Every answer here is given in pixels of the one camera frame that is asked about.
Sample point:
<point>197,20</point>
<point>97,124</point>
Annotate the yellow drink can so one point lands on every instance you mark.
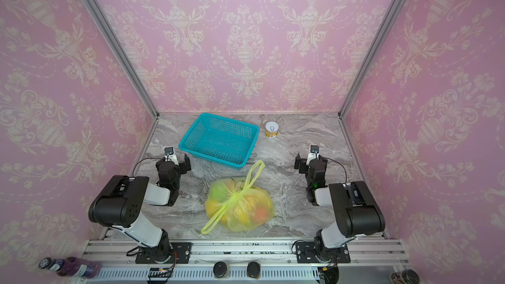
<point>272,129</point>

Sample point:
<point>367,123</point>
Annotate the dark jar bottom right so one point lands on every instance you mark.
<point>404,277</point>

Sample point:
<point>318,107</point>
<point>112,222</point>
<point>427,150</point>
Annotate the teal plastic basket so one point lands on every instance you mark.
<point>220,140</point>

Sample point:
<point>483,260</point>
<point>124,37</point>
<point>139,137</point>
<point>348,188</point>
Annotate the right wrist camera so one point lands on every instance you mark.
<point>314,152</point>

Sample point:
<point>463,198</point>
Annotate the black knob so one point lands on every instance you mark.
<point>220,270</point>
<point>253,270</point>

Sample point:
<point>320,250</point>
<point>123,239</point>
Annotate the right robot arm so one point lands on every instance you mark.
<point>355,209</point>

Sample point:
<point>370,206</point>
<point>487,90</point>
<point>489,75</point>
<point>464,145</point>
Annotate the left black knob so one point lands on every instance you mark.
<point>220,270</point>

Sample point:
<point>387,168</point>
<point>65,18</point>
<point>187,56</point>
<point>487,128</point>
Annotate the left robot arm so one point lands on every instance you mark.
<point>119,206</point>

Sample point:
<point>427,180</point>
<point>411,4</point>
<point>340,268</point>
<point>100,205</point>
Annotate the yellow-green plastic bag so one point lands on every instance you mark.
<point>237,204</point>

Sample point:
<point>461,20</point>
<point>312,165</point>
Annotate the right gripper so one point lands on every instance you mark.
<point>300,162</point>

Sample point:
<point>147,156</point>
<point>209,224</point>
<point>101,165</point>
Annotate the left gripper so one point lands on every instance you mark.
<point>183,164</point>

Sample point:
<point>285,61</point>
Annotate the right black knob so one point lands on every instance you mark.
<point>253,270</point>

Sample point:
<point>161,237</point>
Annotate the purple drink bottle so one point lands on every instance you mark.
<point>71,267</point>

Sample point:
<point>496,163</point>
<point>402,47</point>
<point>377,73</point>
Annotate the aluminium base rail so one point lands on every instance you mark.
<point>282,260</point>

